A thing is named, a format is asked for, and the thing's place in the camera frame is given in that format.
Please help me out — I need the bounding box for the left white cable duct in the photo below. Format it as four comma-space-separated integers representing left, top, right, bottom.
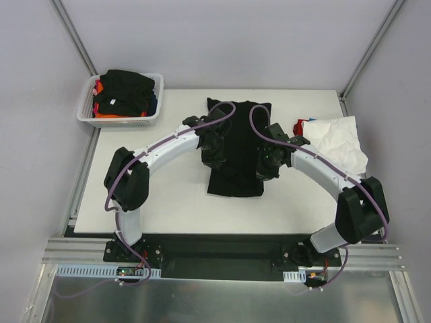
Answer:
57, 264, 162, 279

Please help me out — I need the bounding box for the left aluminium frame post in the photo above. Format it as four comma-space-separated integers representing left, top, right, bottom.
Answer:
49, 0, 99, 84

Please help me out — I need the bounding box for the pink t shirt in basket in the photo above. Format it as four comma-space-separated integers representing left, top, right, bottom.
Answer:
92, 79, 100, 118

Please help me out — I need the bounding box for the white t shirt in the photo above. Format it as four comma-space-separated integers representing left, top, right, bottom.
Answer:
302, 116, 368, 175

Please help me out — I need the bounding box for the right aluminium frame post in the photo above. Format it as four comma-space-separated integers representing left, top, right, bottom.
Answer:
339, 0, 407, 102

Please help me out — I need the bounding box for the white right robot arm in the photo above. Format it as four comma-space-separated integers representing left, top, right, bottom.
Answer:
256, 123, 390, 266

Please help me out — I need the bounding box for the white cable duct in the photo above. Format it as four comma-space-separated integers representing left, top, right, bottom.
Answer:
283, 270, 306, 283
57, 264, 162, 279

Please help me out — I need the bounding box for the right white cable duct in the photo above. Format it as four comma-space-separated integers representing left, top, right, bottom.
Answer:
283, 270, 306, 283

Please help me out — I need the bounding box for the black t shirt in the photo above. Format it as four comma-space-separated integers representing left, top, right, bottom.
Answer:
92, 69, 158, 118
207, 101, 264, 198

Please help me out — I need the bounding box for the dark blue t shirt in basket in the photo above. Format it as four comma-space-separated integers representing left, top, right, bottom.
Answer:
145, 91, 158, 117

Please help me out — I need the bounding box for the aluminium front rail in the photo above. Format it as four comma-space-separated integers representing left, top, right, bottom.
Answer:
42, 238, 407, 271

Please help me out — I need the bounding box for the white plastic laundry basket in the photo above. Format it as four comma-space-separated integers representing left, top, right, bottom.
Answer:
76, 73, 164, 128

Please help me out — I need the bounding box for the orange t shirt in basket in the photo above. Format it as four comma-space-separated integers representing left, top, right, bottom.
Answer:
93, 80, 152, 118

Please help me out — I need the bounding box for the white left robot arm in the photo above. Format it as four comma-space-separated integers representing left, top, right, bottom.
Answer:
104, 112, 230, 262

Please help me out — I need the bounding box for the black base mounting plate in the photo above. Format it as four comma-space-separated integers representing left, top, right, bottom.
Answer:
103, 234, 341, 281

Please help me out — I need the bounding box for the aluminium frame post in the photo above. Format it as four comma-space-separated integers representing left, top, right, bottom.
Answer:
339, 0, 407, 102
49, 0, 99, 84

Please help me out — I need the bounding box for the black t shirt in basket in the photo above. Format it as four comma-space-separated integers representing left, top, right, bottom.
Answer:
92, 69, 158, 118

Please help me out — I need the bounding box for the red t shirt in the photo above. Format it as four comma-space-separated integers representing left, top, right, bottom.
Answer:
293, 119, 308, 136

